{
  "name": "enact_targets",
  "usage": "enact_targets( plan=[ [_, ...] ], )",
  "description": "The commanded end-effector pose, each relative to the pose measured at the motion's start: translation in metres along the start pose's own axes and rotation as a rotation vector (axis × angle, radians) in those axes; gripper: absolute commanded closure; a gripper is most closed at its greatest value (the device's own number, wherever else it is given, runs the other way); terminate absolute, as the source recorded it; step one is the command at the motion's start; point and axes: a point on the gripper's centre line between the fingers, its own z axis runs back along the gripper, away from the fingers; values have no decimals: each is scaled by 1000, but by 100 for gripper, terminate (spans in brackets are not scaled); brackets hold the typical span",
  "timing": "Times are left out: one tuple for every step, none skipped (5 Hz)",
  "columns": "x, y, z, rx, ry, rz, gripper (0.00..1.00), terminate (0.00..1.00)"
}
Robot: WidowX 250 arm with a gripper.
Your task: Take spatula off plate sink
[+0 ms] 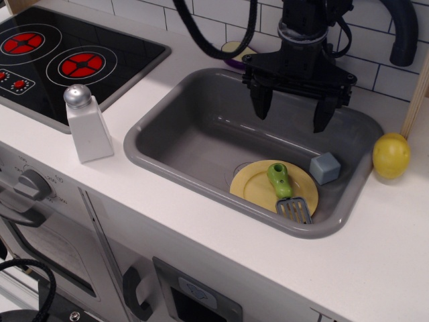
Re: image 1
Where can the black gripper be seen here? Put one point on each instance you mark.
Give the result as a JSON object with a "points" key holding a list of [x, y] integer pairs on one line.
{"points": [[302, 70]]}

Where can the green handled grey spatula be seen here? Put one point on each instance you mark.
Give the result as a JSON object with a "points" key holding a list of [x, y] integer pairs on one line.
{"points": [[287, 205]]}

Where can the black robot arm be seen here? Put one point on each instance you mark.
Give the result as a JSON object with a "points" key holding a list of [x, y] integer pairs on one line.
{"points": [[307, 22]]}

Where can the yellow plate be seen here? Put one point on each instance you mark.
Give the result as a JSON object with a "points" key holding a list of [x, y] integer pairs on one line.
{"points": [[252, 184]]}

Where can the grey sink basin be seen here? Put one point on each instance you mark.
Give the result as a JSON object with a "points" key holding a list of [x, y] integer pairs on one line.
{"points": [[205, 131]]}

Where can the grey cube block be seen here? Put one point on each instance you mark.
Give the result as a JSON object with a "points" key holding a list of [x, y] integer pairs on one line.
{"points": [[324, 168]]}

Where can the yellow lemon toy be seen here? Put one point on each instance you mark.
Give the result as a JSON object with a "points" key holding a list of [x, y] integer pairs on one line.
{"points": [[391, 155]]}

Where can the black faucet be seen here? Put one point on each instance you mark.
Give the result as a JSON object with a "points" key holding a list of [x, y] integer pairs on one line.
{"points": [[405, 21]]}

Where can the white salt shaker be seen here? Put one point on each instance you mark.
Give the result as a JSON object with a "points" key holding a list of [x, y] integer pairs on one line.
{"points": [[89, 131]]}

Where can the grey dishwasher panel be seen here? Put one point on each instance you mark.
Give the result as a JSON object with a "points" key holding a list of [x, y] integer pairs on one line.
{"points": [[187, 299]]}

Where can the black toy stovetop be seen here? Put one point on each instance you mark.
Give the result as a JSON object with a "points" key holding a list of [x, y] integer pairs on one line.
{"points": [[44, 52]]}

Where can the white toy oven door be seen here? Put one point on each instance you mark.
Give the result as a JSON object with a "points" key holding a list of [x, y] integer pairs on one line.
{"points": [[67, 242]]}

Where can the grey oven knob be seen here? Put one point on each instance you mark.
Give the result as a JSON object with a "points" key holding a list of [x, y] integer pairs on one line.
{"points": [[33, 185]]}

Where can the wooden frame post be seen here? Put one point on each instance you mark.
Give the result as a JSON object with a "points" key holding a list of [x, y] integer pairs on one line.
{"points": [[417, 99]]}

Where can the grey cabinet door handle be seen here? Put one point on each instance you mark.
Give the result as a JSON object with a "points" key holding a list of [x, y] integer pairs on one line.
{"points": [[131, 280]]}

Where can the grey oven door handle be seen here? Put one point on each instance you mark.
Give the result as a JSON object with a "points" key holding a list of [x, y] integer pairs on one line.
{"points": [[20, 210]]}

